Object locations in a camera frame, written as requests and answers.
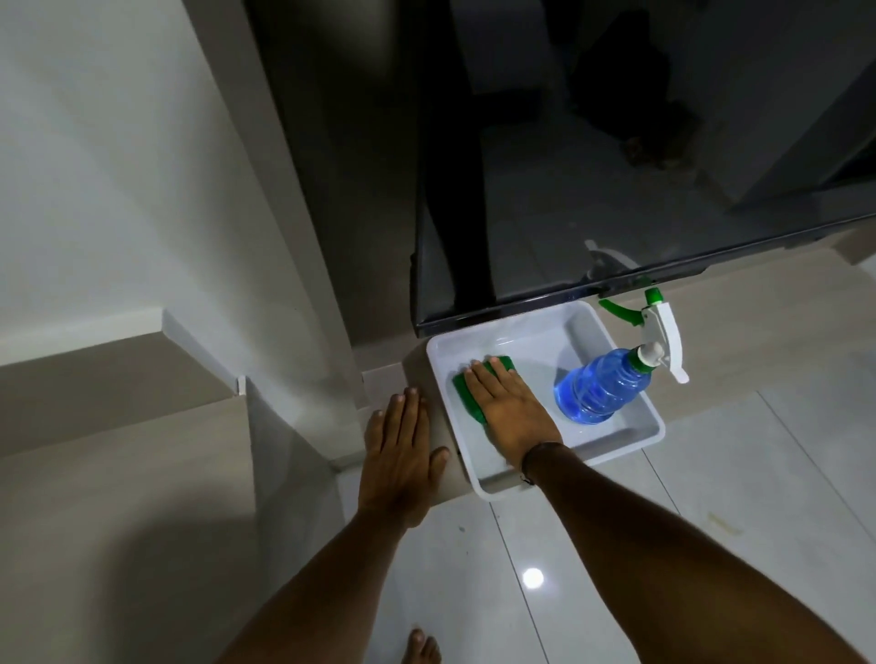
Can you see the person's right hand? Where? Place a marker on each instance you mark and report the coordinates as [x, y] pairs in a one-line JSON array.
[[510, 424]]

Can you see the person's left hand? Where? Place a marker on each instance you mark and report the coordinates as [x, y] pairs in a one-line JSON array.
[[397, 472]]

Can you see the person's right fingers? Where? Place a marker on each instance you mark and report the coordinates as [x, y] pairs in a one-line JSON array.
[[489, 383]]

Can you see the person's left middle finger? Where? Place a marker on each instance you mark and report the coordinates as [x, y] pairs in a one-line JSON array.
[[408, 416]]

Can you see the person's left little finger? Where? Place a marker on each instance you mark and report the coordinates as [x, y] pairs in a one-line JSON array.
[[373, 431]]

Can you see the person's left thumb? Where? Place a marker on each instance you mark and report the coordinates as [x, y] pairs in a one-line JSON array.
[[439, 465]]

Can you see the green cleaning cloth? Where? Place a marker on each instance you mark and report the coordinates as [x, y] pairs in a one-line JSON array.
[[465, 399]]

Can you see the person's left forearm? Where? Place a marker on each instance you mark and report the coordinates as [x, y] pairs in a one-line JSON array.
[[321, 588]]

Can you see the person's right forearm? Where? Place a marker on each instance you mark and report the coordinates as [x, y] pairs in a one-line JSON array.
[[657, 568]]

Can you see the white plastic tray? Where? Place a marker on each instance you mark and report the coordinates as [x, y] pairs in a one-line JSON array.
[[537, 342]]

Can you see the blue spray bottle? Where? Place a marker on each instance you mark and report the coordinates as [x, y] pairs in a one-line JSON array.
[[597, 390]]

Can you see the person's bare foot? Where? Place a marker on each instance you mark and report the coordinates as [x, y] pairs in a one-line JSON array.
[[421, 648]]

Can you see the black television screen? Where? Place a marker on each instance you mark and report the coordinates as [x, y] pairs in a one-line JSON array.
[[616, 171]]

